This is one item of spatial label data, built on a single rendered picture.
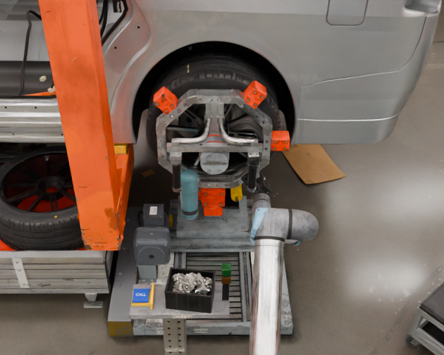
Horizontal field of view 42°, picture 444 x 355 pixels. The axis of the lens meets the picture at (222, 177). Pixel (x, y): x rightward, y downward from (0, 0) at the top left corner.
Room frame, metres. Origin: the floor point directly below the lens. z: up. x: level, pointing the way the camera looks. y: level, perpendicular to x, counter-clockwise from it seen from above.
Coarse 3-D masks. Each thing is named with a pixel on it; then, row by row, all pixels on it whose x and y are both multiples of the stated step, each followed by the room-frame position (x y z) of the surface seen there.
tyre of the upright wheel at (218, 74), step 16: (176, 64) 2.47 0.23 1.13; (192, 64) 2.41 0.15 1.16; (208, 64) 2.39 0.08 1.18; (224, 64) 2.39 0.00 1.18; (240, 64) 2.44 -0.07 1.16; (160, 80) 2.45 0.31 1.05; (176, 80) 2.31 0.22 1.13; (192, 80) 2.28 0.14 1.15; (208, 80) 2.29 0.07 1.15; (224, 80) 2.29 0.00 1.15; (240, 80) 2.30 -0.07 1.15; (256, 80) 2.36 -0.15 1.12; (272, 96) 2.36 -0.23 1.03; (160, 112) 2.28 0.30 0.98; (272, 112) 2.30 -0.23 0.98; (272, 128) 2.30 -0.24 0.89
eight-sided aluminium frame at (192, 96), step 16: (192, 96) 2.20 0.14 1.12; (208, 96) 2.20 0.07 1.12; (224, 96) 2.21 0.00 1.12; (240, 96) 2.21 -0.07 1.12; (176, 112) 2.20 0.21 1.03; (256, 112) 2.21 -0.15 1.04; (160, 128) 2.19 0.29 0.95; (160, 144) 2.19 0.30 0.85; (160, 160) 2.19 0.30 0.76; (208, 176) 2.25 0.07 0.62; (224, 176) 2.25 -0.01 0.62; (240, 176) 2.21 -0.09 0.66
